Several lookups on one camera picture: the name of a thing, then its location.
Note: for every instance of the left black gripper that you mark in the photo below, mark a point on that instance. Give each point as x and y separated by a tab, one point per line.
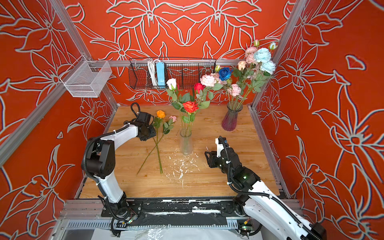
153	133

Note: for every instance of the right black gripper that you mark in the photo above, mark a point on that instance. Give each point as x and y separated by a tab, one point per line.
211	161

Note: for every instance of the small pink rose stem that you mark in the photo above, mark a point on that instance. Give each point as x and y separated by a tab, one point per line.
167	126

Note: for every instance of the purple glass fluted vase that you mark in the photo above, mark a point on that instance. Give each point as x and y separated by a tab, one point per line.
230	120

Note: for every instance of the clear glass cylinder vase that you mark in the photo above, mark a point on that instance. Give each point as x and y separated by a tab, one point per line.
186	142

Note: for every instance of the bright red rose stem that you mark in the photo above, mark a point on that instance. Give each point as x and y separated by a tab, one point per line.
188	118

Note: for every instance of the white rose stem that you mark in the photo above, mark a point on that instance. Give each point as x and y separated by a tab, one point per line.
175	99

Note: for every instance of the pink peony flower stem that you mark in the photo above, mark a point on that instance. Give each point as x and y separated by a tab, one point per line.
233	92

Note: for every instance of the green flower stem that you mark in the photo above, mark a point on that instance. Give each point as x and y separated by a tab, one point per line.
253	68

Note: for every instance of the dark blue rose stem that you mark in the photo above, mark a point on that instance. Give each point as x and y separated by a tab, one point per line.
225	73

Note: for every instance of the cream rose flower stem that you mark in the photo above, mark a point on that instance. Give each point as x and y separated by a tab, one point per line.
240	74

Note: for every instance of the light blue peony stem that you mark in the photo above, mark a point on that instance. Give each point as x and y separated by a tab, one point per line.
267	67

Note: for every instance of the large pink peony stem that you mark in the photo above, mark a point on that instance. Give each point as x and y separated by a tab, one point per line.
211	80

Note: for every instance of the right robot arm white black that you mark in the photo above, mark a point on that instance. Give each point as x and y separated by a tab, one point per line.
258	201

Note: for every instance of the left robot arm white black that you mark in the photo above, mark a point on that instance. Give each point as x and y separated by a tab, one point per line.
99	160

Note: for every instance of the light blue box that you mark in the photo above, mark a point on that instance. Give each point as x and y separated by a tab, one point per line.
160	66

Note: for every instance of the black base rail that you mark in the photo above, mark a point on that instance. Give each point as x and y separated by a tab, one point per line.
183	212

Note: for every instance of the black wire wall basket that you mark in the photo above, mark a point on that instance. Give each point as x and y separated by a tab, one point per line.
187	72

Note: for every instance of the white mesh wall basket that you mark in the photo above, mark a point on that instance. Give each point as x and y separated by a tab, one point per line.
87	78

